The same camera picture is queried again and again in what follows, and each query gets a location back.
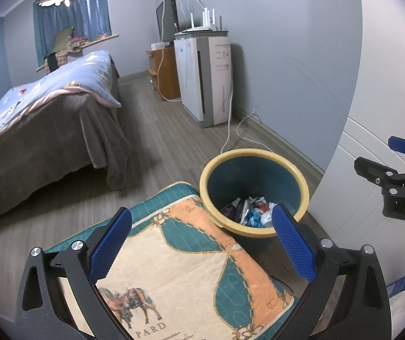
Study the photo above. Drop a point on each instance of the bed with grey cover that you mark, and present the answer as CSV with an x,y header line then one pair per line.
x,y
46,148

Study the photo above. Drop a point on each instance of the cream cloth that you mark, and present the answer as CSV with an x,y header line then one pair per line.
x,y
402,315

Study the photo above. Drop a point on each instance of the teal bin with yellow rim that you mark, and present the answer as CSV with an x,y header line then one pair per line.
x,y
259,173

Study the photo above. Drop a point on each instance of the olive cushion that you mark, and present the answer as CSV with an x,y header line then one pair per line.
x,y
63,39

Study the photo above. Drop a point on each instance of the black upright object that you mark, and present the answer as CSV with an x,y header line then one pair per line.
x,y
52,63

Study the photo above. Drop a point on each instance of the blue curtain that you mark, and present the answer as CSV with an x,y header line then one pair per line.
x,y
82,14

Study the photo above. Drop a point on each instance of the red and white packet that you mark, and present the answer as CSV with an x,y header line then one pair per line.
x,y
260,204

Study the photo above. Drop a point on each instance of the small white box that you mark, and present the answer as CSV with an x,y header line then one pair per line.
x,y
157,46

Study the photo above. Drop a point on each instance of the white air purifier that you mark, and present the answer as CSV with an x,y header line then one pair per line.
x,y
202,85

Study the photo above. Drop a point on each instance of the window sill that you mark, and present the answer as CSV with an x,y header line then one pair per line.
x,y
112,37

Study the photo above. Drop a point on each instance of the black television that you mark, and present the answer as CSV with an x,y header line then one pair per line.
x,y
167,21

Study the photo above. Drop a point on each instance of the blue printed duvet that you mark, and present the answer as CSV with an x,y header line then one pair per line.
x,y
64,74

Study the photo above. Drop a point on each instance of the pink snack wrapper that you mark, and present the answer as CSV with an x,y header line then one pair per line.
x,y
232,210

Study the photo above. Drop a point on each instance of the plaid cloth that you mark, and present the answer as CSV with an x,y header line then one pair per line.
x,y
69,51

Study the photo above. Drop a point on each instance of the blue and white packet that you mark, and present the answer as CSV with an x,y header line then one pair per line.
x,y
404,281

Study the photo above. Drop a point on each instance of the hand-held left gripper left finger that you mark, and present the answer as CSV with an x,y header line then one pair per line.
x,y
110,244

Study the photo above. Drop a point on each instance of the printed quilted mat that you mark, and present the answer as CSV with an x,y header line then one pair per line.
x,y
188,255

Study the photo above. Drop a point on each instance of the wooden cabinet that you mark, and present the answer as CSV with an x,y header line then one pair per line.
x,y
168,74

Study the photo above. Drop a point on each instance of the white router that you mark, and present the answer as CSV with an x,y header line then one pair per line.
x,y
202,30

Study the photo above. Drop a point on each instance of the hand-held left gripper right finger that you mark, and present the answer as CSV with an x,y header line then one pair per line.
x,y
294,244

